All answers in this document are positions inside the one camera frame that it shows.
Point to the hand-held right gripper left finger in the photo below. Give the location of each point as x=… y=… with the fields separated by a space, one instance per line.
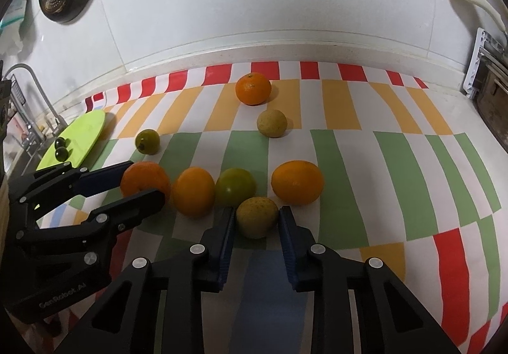
x=225 y=249

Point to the large orange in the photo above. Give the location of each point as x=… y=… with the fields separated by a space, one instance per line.
x=297 y=182

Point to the orange with green stem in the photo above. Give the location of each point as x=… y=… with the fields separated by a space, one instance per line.
x=253 y=89

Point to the large steel pot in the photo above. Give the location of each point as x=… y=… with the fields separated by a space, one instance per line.
x=492 y=94

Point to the yellow-green pear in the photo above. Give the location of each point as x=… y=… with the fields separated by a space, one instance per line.
x=257 y=217

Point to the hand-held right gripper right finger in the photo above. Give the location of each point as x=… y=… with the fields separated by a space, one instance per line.
x=288 y=251

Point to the white pot rack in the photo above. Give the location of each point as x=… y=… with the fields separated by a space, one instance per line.
x=474 y=60

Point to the small dark round fruit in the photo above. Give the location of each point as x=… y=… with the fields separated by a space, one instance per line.
x=62 y=142
x=60 y=154

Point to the striped tablecloth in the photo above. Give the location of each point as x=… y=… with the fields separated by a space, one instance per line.
x=349 y=163

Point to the large green tangerine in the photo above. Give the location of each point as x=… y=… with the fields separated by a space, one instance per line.
x=235 y=185

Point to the steel faucet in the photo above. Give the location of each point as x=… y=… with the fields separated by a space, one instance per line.
x=37 y=88

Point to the small green tangerine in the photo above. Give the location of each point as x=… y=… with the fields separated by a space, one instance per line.
x=147 y=142

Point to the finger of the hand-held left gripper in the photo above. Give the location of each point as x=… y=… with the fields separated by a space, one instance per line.
x=135 y=205
x=103 y=177

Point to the green plate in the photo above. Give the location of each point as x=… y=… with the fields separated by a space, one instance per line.
x=85 y=132

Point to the small brown pear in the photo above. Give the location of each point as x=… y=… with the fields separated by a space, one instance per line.
x=272 y=123

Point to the round orange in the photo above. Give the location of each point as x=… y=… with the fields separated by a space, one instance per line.
x=193 y=191
x=145 y=178

